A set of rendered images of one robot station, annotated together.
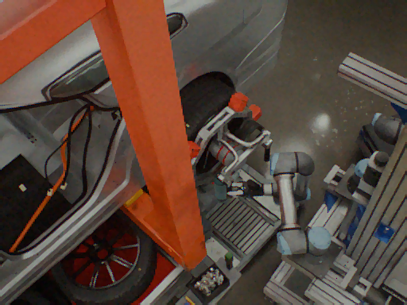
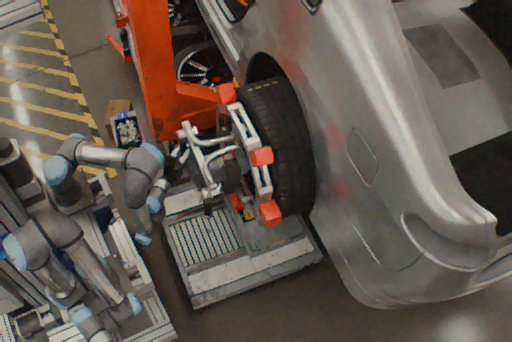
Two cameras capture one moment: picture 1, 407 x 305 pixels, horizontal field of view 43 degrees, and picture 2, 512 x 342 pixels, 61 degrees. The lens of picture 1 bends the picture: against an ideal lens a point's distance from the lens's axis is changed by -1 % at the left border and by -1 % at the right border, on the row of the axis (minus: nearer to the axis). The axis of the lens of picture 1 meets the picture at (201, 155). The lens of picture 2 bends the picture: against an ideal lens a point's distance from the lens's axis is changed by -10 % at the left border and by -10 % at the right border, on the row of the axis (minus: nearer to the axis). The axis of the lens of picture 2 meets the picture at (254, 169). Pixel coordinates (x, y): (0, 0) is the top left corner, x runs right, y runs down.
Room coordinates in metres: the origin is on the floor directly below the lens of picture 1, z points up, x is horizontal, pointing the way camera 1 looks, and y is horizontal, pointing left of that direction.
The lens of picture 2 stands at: (2.03, -1.34, 2.71)
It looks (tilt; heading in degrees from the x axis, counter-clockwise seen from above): 57 degrees down; 103
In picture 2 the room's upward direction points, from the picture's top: 5 degrees clockwise
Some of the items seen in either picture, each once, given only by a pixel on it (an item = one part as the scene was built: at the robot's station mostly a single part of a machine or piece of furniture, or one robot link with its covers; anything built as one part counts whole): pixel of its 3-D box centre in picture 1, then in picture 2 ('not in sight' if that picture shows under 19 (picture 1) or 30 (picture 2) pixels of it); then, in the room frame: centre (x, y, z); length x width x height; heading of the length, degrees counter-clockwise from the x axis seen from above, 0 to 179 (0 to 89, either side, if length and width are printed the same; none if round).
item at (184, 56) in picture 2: (104, 256); (216, 84); (1.26, 0.71, 0.39); 0.66 x 0.66 x 0.24
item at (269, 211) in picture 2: (253, 113); (269, 213); (1.89, -0.35, 0.85); 0.09 x 0.08 x 0.07; 129
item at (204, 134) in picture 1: (219, 146); (241, 158); (1.69, -0.11, 0.85); 0.54 x 0.07 x 0.54; 129
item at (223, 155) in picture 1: (228, 152); (227, 163); (1.63, -0.16, 0.85); 0.21 x 0.14 x 0.14; 39
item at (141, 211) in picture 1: (147, 209); (219, 94); (1.41, 0.37, 0.69); 0.52 x 0.17 x 0.35; 39
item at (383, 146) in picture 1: (391, 151); not in sight; (1.87, -1.39, 0.17); 0.43 x 0.36 x 0.34; 12
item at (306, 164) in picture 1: (304, 178); (139, 211); (1.36, -0.55, 0.91); 0.12 x 0.11 x 0.49; 177
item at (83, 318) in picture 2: not in sight; (88, 325); (1.47, -1.13, 1.21); 0.11 x 0.08 x 0.09; 150
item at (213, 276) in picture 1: (209, 284); (128, 135); (0.95, 0.06, 0.51); 0.20 x 0.14 x 0.13; 123
